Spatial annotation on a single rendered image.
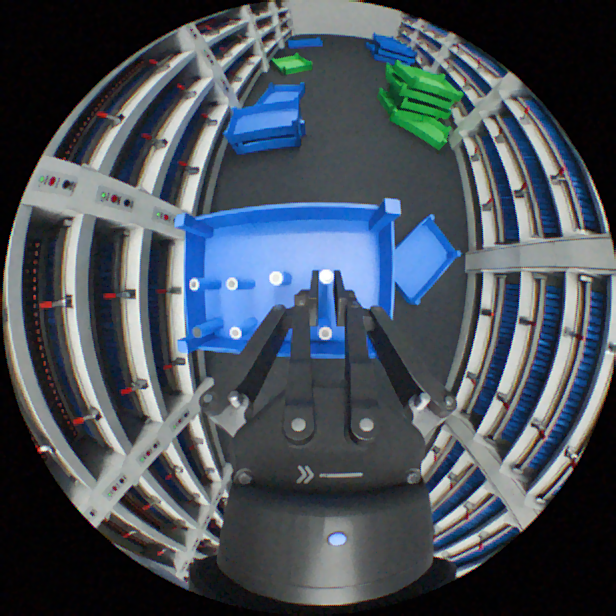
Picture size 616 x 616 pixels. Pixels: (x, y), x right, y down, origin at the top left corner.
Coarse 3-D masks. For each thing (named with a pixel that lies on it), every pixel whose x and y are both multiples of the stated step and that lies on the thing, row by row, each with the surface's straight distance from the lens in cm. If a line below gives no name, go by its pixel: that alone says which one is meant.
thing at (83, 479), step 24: (24, 216) 50; (24, 240) 49; (24, 336) 49; (24, 360) 50; (24, 384) 51; (24, 408) 61; (48, 432) 55; (48, 456) 80; (72, 456) 60; (72, 480) 70
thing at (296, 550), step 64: (320, 384) 9; (256, 448) 8; (320, 448) 8; (384, 448) 8; (256, 512) 6; (320, 512) 5; (384, 512) 5; (256, 576) 6; (320, 576) 6; (384, 576) 6
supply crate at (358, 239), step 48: (192, 240) 32; (240, 240) 31; (288, 240) 28; (336, 240) 28; (384, 240) 27; (288, 288) 27; (384, 288) 26; (192, 336) 30; (288, 336) 29; (336, 336) 28
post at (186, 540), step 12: (228, 468) 141; (216, 492) 134; (216, 504) 139; (192, 516) 130; (204, 516) 129; (168, 528) 133; (204, 528) 135; (180, 540) 129; (192, 540) 127; (144, 552) 137; (156, 552) 133; (168, 564) 130; (180, 564) 128; (180, 576) 135
